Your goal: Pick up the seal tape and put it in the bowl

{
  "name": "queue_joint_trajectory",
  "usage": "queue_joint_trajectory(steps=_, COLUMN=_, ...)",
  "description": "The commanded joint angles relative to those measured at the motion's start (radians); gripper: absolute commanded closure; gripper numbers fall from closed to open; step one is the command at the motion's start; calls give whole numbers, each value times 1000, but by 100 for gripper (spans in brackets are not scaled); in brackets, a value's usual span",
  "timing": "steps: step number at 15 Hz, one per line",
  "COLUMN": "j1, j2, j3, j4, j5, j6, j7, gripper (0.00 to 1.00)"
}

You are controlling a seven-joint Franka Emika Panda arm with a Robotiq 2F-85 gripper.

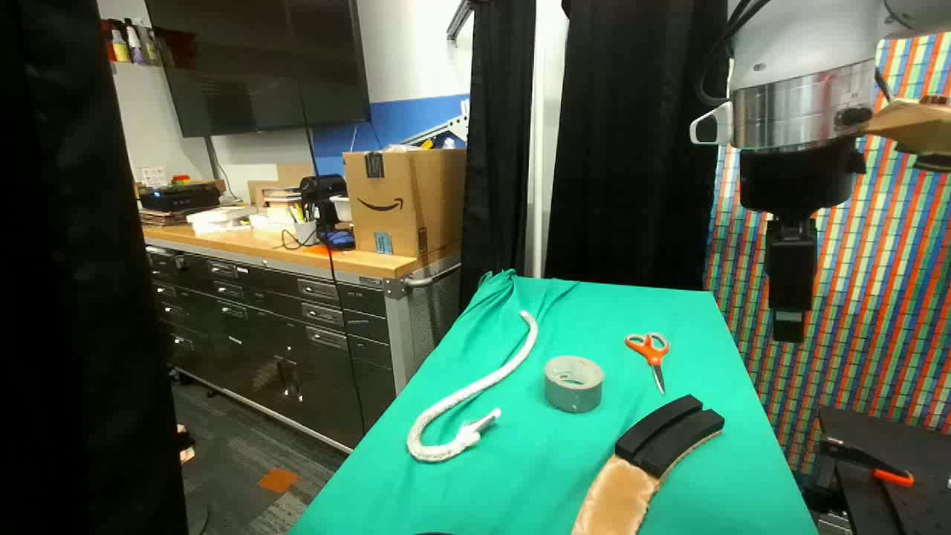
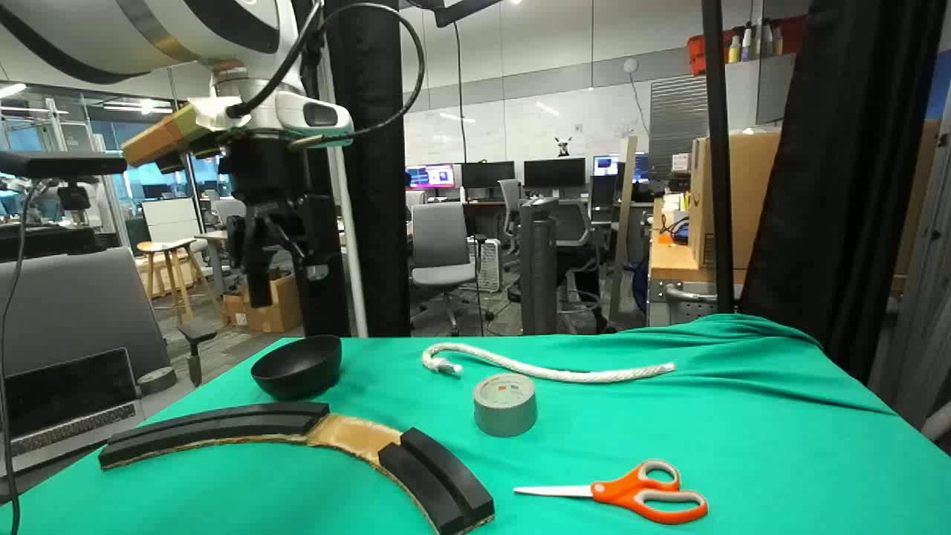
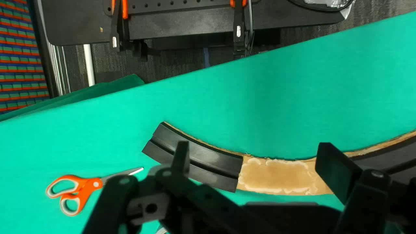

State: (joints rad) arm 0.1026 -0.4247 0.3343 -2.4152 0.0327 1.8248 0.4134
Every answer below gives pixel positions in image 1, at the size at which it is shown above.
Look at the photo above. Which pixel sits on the curved black and tan board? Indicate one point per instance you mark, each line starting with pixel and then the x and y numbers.
pixel 665 436

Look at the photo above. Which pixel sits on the black device on bench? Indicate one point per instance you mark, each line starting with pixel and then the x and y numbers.
pixel 322 197

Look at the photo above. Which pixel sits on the white tray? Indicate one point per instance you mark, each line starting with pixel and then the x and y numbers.
pixel 225 220

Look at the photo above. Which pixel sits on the wood topped tool cabinet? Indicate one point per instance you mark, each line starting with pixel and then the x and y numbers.
pixel 298 336

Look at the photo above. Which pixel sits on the green tablecloth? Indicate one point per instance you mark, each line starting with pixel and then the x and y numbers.
pixel 555 464

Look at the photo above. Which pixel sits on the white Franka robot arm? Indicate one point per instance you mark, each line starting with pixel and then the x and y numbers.
pixel 803 60

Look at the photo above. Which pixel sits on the small brown cardboard box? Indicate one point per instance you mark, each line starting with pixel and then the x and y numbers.
pixel 283 186

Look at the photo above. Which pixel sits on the black wall television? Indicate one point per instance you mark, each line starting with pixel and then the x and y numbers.
pixel 256 69

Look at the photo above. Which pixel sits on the colourful patterned backdrop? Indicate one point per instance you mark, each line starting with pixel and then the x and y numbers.
pixel 892 298

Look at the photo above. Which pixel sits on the tan wrist camera mount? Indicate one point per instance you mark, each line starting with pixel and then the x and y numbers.
pixel 917 127

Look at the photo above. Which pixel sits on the black metal platform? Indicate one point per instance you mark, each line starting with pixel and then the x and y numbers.
pixel 892 510

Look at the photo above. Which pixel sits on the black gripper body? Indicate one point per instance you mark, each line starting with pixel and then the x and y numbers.
pixel 797 179

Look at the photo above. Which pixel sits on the large cardboard shipping box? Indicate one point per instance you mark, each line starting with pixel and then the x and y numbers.
pixel 405 209

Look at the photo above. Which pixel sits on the black tool case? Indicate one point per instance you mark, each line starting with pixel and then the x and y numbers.
pixel 179 197

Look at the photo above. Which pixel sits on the grey seal tape roll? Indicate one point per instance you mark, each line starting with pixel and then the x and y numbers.
pixel 574 391

